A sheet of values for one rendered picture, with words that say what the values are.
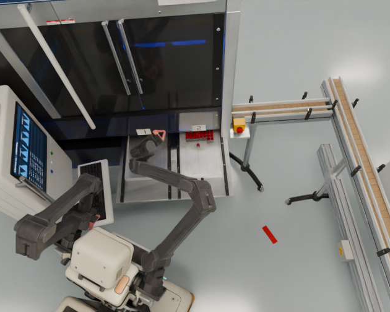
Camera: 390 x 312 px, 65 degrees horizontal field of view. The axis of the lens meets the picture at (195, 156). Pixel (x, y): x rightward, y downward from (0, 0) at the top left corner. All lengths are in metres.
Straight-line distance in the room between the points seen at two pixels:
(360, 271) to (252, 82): 2.17
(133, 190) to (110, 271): 0.72
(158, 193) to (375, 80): 2.82
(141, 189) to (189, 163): 0.33
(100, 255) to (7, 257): 1.91
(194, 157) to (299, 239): 1.25
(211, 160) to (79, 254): 0.98
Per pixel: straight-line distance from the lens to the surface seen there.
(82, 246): 1.31
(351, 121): 2.20
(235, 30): 1.38
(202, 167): 1.89
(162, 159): 1.94
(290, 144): 3.10
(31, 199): 1.59
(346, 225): 2.29
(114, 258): 1.26
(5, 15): 1.46
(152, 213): 2.76
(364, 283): 2.24
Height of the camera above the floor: 2.57
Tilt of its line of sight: 61 degrees down
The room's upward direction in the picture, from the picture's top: 6 degrees counter-clockwise
